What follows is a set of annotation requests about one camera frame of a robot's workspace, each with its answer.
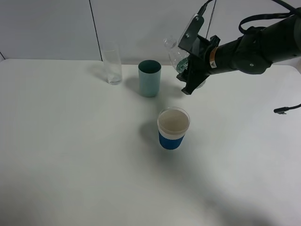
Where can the tall clear drinking glass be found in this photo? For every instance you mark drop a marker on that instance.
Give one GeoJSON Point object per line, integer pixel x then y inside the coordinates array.
{"type": "Point", "coordinates": [112, 62]}

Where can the white cup with blue sleeve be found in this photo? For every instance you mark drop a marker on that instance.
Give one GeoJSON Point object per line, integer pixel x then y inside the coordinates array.
{"type": "Point", "coordinates": [173, 123]}

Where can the clear water bottle green label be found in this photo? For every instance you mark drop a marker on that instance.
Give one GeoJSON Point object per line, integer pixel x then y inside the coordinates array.
{"type": "Point", "coordinates": [179, 58]}

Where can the teal plastic cup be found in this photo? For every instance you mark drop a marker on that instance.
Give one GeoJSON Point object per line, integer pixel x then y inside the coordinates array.
{"type": "Point", "coordinates": [149, 72]}

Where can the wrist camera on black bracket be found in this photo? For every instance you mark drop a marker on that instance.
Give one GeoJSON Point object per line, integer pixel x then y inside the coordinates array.
{"type": "Point", "coordinates": [190, 33]}

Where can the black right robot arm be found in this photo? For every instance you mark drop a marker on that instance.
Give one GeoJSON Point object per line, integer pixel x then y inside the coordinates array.
{"type": "Point", "coordinates": [251, 53]}

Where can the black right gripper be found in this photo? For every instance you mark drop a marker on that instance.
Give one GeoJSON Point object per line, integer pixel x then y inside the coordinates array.
{"type": "Point", "coordinates": [198, 66]}

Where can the black loose cable plug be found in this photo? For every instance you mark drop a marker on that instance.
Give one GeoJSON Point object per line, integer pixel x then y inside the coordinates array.
{"type": "Point", "coordinates": [283, 110]}

